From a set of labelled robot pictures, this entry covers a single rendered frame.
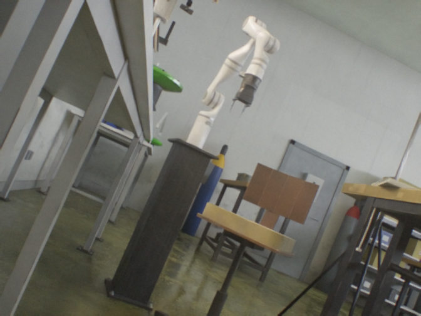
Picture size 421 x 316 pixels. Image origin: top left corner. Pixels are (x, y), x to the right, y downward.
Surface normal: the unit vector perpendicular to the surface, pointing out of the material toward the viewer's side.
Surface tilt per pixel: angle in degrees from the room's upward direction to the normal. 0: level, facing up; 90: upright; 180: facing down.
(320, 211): 90
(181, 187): 90
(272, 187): 90
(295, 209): 90
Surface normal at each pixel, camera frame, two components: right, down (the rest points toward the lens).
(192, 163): 0.30, 0.06
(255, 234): -0.37, -0.23
